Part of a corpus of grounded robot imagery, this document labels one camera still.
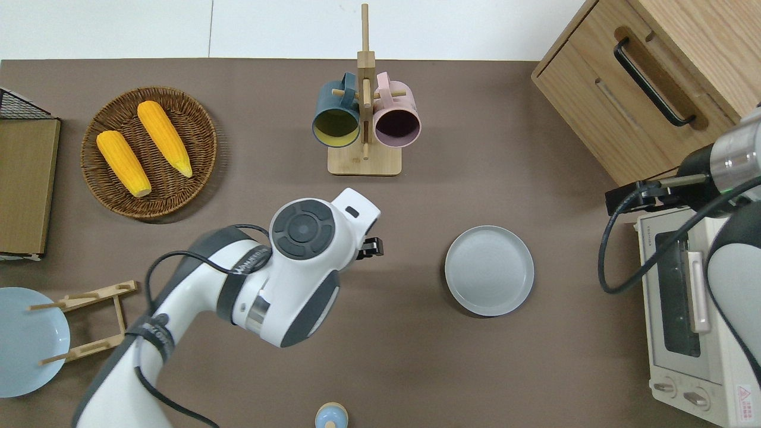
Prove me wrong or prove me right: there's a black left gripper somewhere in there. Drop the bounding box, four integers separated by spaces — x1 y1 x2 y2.
356 237 386 261

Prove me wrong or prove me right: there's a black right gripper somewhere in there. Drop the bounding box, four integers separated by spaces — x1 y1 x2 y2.
605 143 735 218

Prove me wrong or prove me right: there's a gray round plate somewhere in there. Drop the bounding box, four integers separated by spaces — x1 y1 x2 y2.
444 225 535 317

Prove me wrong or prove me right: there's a wooden plate rack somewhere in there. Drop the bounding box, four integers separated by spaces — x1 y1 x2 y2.
27 280 139 366

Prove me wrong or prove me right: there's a light blue plate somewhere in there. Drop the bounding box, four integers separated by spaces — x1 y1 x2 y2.
0 287 71 399

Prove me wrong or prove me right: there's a wooden mug rack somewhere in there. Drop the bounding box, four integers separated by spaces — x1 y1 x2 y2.
328 3 402 177

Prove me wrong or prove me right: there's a wooden drawer cabinet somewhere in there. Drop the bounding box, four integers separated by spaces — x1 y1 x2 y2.
531 0 761 188

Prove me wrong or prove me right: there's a pink mug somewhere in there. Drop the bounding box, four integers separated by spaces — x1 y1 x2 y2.
372 72 422 149

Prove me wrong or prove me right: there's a dark blue mug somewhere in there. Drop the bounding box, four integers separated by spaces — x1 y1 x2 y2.
312 72 361 149

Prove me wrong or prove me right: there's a white toaster oven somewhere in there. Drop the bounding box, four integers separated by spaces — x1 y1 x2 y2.
635 205 761 428

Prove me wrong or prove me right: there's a brown table mat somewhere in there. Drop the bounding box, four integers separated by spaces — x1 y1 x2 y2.
0 58 723 428

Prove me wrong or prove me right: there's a blue call bell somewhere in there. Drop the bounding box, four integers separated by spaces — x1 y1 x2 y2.
315 402 350 428

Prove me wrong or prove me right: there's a brown wicker basket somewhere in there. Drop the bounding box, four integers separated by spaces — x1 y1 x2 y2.
80 87 218 219

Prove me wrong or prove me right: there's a yellow corn cob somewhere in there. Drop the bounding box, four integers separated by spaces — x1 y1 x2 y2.
137 100 194 179
96 130 153 199

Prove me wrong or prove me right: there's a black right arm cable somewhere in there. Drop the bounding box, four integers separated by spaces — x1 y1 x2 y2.
598 175 761 295

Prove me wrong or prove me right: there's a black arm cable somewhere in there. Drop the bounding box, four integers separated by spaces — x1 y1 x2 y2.
598 175 761 295
134 223 274 428

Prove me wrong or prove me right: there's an oven door handle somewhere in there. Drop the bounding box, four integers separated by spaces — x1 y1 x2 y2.
687 251 712 333

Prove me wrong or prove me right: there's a black cabinet handle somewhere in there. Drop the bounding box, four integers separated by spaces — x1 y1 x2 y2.
614 37 697 127

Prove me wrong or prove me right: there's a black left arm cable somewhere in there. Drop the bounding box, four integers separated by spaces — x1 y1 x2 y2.
134 223 274 428

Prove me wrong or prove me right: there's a wooden wire mesh shelf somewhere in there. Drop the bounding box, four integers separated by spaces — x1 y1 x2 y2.
0 87 62 262

